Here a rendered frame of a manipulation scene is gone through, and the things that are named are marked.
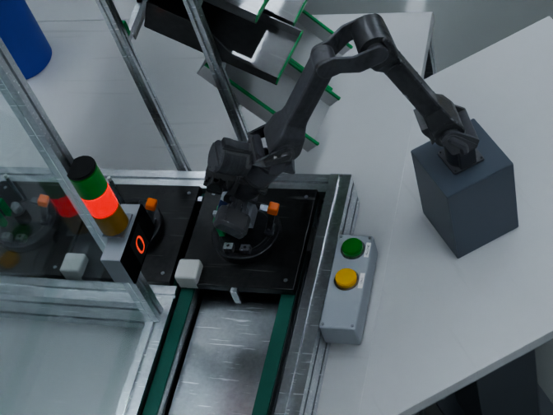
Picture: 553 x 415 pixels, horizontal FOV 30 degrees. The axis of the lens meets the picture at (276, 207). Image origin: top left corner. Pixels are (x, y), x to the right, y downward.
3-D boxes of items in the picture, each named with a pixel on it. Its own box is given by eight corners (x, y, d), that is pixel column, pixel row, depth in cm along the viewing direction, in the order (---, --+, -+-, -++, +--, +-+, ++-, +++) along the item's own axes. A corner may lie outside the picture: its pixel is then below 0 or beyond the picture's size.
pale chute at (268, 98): (329, 105, 219) (341, 97, 215) (307, 152, 212) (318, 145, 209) (222, 27, 212) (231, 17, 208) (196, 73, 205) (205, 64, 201)
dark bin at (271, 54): (301, 38, 204) (309, 14, 198) (276, 86, 198) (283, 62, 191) (172, -19, 205) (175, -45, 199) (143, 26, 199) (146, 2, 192)
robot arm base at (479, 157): (485, 159, 191) (482, 138, 187) (454, 175, 191) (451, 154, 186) (465, 136, 196) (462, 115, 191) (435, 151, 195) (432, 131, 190)
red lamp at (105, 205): (122, 195, 172) (111, 177, 169) (113, 219, 170) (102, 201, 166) (95, 194, 174) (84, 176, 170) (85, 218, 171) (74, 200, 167)
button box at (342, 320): (378, 253, 204) (373, 234, 199) (360, 346, 192) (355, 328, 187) (344, 251, 206) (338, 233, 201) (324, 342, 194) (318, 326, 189)
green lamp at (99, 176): (111, 176, 169) (100, 157, 165) (102, 201, 166) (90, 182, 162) (84, 175, 170) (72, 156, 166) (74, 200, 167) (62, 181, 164)
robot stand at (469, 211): (519, 226, 204) (513, 163, 189) (457, 259, 203) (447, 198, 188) (481, 181, 213) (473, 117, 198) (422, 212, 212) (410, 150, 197)
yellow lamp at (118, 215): (132, 212, 176) (122, 195, 173) (123, 236, 174) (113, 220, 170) (105, 212, 178) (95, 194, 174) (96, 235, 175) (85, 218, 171)
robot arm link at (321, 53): (379, 16, 169) (322, 4, 165) (392, 49, 164) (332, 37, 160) (311, 141, 188) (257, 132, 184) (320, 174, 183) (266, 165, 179)
